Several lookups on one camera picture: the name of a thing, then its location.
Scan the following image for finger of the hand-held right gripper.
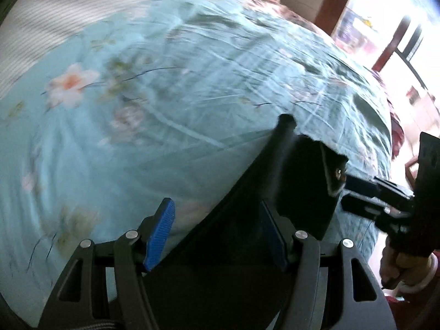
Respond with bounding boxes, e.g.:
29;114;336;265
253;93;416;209
345;175;413;200
341;192;413;231

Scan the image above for person's right hand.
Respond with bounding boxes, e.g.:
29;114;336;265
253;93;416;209
380;235;434;288

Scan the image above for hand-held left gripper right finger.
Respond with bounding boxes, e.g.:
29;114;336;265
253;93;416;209
259;200;397;330

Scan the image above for dark window frame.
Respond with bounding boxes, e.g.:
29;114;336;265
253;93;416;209
373;16;432;92

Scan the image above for teal floral bed sheet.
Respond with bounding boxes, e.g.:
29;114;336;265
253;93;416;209
0;0;393;327

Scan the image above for red floral blanket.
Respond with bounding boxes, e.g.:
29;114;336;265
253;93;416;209
241;0;407;160

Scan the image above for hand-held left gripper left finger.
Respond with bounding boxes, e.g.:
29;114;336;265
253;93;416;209
37;197;176;330

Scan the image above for wooden door frame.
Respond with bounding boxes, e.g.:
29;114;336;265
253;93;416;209
314;0;362;39

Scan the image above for black pants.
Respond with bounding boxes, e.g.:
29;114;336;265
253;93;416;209
144;113;348;330

